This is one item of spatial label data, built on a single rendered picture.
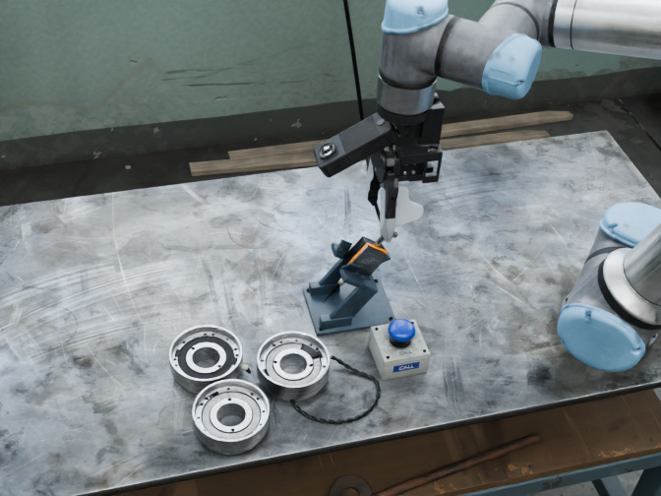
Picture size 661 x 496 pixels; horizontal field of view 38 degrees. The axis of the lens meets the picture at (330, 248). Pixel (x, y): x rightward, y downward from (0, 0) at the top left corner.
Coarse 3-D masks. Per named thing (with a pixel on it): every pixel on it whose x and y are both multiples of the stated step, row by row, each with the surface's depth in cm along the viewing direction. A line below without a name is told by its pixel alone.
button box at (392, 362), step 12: (372, 336) 141; (384, 336) 140; (420, 336) 140; (372, 348) 142; (384, 348) 138; (396, 348) 138; (408, 348) 138; (420, 348) 138; (384, 360) 136; (396, 360) 137; (408, 360) 137; (420, 360) 138; (384, 372) 138; (396, 372) 139; (408, 372) 139; (420, 372) 140
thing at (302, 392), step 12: (276, 336) 139; (288, 336) 140; (300, 336) 140; (312, 336) 139; (264, 348) 138; (324, 348) 138; (264, 360) 137; (276, 360) 137; (288, 360) 139; (300, 360) 139; (312, 360) 138; (324, 360) 138; (264, 372) 134; (276, 372) 136; (324, 372) 135; (264, 384) 135; (276, 384) 133; (312, 384) 133; (324, 384) 136; (276, 396) 136; (288, 396) 134; (300, 396) 134; (312, 396) 136
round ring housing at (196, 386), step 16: (192, 336) 140; (224, 336) 140; (192, 352) 137; (208, 352) 139; (224, 352) 138; (240, 352) 136; (176, 368) 134; (192, 368) 135; (208, 368) 136; (240, 368) 136; (192, 384) 133; (208, 384) 133
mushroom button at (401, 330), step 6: (390, 324) 138; (396, 324) 138; (402, 324) 138; (408, 324) 138; (390, 330) 137; (396, 330) 137; (402, 330) 137; (408, 330) 137; (414, 330) 137; (390, 336) 137; (396, 336) 136; (402, 336) 136; (408, 336) 136
